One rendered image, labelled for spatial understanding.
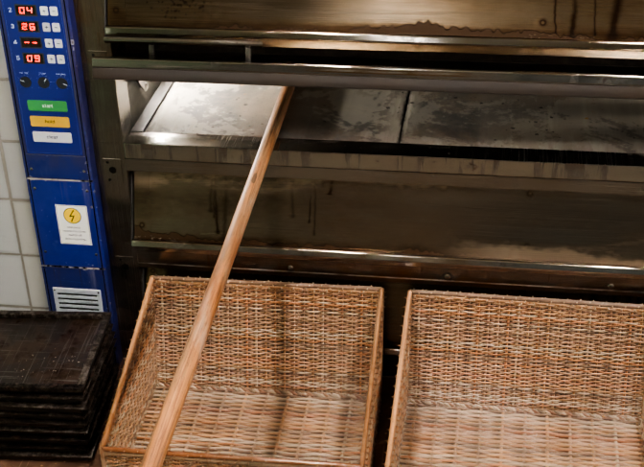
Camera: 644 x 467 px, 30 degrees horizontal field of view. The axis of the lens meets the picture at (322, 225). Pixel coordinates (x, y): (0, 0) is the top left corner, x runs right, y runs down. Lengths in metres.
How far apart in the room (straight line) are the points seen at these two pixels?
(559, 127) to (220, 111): 0.78
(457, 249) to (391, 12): 0.57
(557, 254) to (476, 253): 0.18
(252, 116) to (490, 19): 0.65
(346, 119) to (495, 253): 0.46
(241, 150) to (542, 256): 0.70
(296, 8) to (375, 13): 0.16
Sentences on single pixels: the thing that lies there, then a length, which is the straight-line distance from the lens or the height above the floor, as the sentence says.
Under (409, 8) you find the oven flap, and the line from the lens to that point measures 2.46.
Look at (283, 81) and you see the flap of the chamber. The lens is 2.40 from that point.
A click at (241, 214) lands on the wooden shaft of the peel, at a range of 2.34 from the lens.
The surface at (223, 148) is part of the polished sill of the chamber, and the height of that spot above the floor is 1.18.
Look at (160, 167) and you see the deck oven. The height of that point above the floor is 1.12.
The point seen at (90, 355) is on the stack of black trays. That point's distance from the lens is 2.71.
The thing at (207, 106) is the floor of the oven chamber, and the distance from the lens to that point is 2.85.
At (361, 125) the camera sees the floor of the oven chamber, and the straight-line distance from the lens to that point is 2.73.
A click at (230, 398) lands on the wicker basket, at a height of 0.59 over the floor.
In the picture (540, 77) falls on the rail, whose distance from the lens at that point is 2.35.
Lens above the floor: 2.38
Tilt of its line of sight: 31 degrees down
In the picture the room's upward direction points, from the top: 2 degrees counter-clockwise
